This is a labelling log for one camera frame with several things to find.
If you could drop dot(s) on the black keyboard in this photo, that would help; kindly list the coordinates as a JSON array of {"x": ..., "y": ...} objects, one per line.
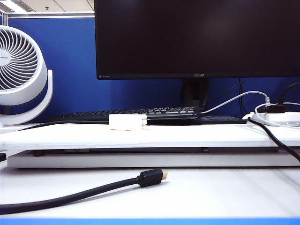
[
  {"x": 164, "y": 111},
  {"x": 211, "y": 120}
]

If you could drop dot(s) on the white power strip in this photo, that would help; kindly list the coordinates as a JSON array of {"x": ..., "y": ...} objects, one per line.
[{"x": 276, "y": 117}]

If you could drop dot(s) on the black ASUS monitor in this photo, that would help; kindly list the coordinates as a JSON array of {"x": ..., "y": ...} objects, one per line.
[{"x": 187, "y": 35}]

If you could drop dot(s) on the white desk fan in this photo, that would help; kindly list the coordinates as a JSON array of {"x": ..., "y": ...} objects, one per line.
[{"x": 23, "y": 97}]

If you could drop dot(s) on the thick white board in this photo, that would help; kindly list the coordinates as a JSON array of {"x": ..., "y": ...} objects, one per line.
[{"x": 140, "y": 138}]

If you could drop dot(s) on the black monitor stand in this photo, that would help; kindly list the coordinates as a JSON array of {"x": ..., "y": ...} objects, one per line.
[{"x": 194, "y": 93}]

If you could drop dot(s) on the thin white board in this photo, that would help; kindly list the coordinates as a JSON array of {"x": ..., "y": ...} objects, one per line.
[{"x": 140, "y": 160}]

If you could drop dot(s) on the white USB charger block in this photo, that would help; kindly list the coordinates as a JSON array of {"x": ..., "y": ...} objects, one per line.
[{"x": 124, "y": 122}]

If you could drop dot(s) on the black rubber foot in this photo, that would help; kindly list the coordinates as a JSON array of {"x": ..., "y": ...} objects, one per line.
[{"x": 37, "y": 153}]

